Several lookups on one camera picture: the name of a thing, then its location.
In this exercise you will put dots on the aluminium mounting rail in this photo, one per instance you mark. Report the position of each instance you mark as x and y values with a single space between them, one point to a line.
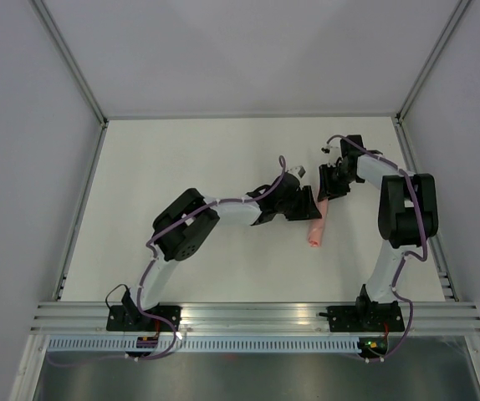
288 319

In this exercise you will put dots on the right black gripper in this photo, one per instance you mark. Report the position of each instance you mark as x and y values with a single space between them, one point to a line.
327 189

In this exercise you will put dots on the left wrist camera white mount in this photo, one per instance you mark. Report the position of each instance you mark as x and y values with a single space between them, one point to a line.
297 171

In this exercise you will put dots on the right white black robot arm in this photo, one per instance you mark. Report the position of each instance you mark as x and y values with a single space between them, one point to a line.
407 218

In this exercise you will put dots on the pink cloth napkin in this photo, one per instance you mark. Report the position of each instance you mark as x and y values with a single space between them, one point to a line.
316 229

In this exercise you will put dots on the white slotted cable duct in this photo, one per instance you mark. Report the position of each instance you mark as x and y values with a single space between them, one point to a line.
205 344

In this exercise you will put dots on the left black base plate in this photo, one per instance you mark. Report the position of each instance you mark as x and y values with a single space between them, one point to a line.
119 320

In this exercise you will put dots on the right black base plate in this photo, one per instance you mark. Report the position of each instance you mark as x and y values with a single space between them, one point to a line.
351 319

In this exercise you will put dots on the right aluminium frame post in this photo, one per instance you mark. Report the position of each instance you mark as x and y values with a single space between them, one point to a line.
444 38

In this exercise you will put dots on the left aluminium frame post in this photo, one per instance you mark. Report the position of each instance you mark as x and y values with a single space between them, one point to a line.
56 36

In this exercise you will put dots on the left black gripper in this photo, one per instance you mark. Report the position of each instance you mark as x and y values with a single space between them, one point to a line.
308 210

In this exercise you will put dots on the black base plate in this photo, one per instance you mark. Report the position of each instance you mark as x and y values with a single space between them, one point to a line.
351 319
119 320

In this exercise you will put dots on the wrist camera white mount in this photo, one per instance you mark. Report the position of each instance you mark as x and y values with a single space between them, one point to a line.
297 171
332 153

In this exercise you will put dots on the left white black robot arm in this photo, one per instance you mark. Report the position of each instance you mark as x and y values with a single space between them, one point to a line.
182 228

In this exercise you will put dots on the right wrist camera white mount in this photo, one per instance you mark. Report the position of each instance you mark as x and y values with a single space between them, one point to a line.
332 153

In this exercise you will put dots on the aluminium frame post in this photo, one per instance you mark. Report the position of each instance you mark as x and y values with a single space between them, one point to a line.
56 36
444 38

